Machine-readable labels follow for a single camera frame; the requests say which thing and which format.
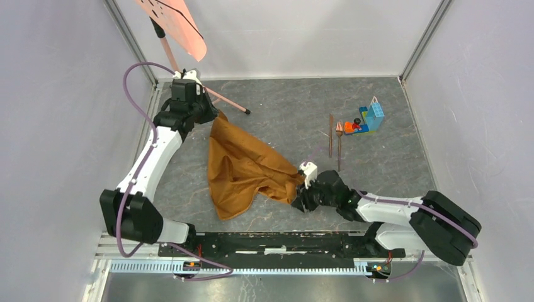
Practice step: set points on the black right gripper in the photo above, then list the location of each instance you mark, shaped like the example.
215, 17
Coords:
303, 196

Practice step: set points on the colourful toy brick build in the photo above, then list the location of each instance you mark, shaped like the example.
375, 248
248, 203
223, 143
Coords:
369, 121

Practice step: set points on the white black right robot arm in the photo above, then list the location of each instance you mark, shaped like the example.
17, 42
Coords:
432, 222

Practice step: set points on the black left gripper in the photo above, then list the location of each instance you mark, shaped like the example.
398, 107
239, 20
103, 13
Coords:
212, 111

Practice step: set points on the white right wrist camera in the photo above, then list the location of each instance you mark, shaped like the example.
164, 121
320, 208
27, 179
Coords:
310, 171

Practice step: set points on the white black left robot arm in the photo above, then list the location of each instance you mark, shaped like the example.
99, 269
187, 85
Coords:
129, 209

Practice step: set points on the pink music stand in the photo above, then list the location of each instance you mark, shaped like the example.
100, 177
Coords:
174, 19

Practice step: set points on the orange cloth napkin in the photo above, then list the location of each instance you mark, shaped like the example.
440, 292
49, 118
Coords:
240, 166

